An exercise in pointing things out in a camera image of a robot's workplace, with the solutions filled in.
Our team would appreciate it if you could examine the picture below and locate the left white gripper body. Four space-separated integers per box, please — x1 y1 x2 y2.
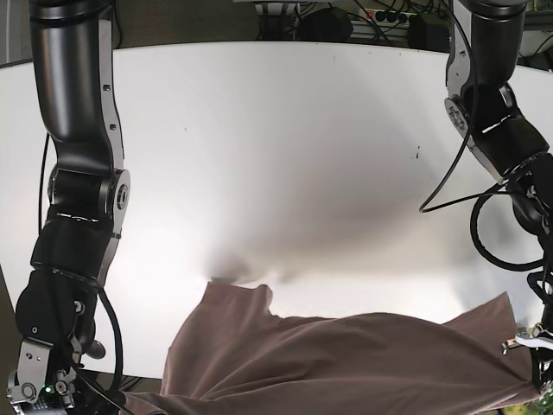
502 323 552 353

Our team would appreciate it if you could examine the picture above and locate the dusty pink T-shirt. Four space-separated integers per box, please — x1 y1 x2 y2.
125 283 542 414

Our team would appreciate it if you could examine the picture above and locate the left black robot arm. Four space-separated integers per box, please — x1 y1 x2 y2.
444 1 552 357

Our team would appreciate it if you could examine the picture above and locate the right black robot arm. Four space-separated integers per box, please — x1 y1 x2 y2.
6 1 130 414

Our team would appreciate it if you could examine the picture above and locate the white power strip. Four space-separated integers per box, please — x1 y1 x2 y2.
365 9 416 25

